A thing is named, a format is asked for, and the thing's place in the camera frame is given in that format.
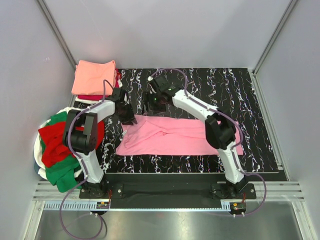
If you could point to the green t shirt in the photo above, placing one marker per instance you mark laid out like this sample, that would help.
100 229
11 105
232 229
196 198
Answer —
62 174

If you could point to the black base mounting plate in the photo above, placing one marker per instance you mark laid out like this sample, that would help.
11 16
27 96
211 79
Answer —
217 179

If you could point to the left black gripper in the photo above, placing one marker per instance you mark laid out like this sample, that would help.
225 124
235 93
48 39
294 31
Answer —
130 118

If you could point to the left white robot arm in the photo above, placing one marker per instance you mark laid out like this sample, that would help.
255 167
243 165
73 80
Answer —
81 134

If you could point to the folded magenta t shirt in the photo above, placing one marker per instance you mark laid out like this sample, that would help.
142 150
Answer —
118 79

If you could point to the red t shirt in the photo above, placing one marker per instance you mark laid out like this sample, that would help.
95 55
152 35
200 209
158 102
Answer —
54 149

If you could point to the aluminium rail profile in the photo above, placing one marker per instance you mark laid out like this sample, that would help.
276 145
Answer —
275 191

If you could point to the slotted cable duct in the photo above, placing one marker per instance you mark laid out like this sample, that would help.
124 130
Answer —
116 206

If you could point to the folded peach t shirt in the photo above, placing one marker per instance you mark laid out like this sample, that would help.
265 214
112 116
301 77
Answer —
89 77

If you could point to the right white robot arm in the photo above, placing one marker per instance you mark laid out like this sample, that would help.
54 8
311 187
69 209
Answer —
220 129

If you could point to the pink t shirt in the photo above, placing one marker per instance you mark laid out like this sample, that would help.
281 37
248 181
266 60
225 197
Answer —
165 136

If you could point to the right aluminium frame post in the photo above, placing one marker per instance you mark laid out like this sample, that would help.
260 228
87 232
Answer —
276 33

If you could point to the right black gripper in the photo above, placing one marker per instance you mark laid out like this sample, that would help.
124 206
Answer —
147 97

